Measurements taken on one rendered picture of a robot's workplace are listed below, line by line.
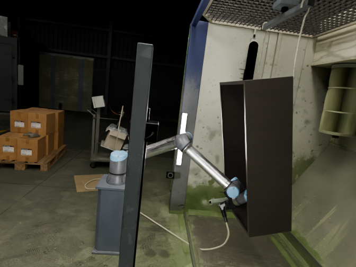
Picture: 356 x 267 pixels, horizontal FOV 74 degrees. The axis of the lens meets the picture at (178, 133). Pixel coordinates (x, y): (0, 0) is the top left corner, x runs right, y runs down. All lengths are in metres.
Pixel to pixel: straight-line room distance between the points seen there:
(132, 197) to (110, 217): 1.40
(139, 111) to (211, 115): 2.06
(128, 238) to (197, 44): 2.25
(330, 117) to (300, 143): 0.53
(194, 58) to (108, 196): 1.70
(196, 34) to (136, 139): 2.13
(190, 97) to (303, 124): 1.42
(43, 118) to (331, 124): 4.17
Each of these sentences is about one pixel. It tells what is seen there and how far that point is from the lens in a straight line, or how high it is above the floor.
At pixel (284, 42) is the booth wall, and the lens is 3.10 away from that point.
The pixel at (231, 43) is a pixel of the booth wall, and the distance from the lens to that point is 2.87.
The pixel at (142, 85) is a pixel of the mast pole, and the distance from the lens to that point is 0.78.
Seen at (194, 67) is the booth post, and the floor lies 1.79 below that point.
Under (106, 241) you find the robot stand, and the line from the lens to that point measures 2.39.
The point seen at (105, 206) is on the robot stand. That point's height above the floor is 0.46.
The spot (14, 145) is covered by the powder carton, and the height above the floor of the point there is 0.38.
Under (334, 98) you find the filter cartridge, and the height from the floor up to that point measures 1.63.
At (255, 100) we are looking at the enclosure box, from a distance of 1.73.
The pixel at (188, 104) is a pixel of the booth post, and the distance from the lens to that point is 2.73.
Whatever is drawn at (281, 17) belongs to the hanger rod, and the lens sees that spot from 2.18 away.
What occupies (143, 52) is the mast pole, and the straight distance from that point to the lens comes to 0.79.
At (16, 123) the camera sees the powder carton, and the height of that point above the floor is 0.67.
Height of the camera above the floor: 1.50
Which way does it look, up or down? 10 degrees down
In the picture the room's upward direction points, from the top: 7 degrees clockwise
